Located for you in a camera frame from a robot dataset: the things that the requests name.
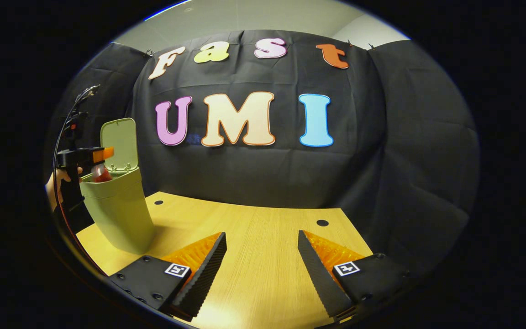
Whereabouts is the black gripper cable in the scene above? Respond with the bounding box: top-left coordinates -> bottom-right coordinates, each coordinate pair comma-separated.
52,85 -> 106,277

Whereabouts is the orange pop can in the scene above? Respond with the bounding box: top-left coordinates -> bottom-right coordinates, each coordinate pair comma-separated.
90,163 -> 113,183

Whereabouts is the wooden desktop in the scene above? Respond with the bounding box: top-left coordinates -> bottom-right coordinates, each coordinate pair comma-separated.
76,192 -> 374,329

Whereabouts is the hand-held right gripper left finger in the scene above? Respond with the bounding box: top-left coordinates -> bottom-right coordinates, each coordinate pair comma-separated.
108,232 -> 228,321

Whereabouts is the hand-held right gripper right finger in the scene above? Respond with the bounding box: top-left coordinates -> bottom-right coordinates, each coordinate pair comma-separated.
297,230 -> 413,323

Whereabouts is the black backdrop cloth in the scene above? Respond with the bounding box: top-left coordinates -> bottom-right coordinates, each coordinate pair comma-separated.
44,30 -> 480,275

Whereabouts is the green desktop garbage bin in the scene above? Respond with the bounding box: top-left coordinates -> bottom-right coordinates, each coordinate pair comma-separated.
79,117 -> 156,255

